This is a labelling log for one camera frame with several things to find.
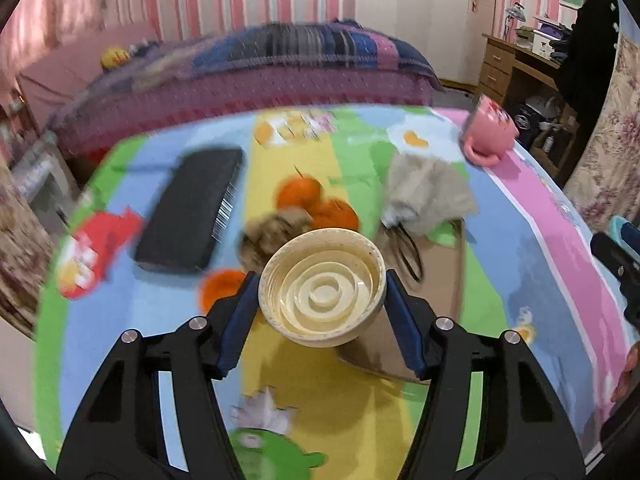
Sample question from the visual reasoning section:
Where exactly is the mandarin orange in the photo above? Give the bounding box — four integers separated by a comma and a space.
274, 168, 323, 209
307, 198, 360, 231

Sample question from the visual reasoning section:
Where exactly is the floral curtain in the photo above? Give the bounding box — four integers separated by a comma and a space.
0, 159, 53, 339
564, 35, 640, 232

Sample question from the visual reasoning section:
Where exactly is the grey drawstring pouch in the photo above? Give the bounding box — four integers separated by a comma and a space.
380, 153, 481, 283

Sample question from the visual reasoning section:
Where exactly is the black hanging garment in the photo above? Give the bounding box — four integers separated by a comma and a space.
552, 0, 622, 151

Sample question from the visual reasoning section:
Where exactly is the brown cardboard scrap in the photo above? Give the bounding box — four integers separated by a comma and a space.
238, 207, 312, 273

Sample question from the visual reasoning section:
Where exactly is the colourful cartoon bed sheet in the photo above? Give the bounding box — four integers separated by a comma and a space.
35, 105, 631, 479

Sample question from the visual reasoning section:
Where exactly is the tan phone case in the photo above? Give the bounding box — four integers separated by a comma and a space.
336, 220, 466, 384

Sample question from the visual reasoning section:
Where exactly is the floral curtain left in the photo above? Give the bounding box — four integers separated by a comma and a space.
0, 159, 53, 339

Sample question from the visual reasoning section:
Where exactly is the pink window curtain left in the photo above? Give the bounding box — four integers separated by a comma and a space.
1, 0, 107, 102

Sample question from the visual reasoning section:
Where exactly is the mandarin orange front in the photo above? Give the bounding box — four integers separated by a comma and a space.
307, 198, 360, 231

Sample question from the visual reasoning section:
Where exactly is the black wallet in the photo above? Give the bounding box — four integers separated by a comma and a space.
134, 148, 244, 274

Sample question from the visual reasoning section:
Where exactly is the white printer on desk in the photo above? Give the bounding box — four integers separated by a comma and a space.
515, 16, 570, 60

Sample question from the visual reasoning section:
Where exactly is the floral curtain right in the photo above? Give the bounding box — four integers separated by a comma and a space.
564, 35, 640, 232

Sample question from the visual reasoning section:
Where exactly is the mandarin orange back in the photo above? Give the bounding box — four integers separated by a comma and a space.
274, 168, 323, 209

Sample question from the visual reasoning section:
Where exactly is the person's hand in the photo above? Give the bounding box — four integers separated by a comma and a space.
611, 341, 640, 403

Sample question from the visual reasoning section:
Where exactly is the bedside cabinet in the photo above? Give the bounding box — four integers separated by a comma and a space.
11, 131, 80, 240

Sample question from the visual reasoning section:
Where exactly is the purple bed with quilt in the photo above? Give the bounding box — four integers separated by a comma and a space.
47, 21, 442, 156

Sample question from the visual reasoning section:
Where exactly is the pink cartoon mug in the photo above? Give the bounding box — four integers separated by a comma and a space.
460, 94, 520, 167

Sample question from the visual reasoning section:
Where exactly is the desk lamp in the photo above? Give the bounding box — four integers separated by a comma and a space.
502, 2, 526, 44

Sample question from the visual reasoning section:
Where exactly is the yellow duck plush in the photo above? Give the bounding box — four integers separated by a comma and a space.
100, 47, 131, 72

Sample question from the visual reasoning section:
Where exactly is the wooden desk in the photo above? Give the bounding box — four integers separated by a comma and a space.
477, 35, 578, 181

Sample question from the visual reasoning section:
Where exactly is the cream round lid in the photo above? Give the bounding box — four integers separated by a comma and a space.
258, 228, 386, 348

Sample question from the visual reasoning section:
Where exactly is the white wardrobe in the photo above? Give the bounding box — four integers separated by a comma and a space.
356, 0, 496, 88

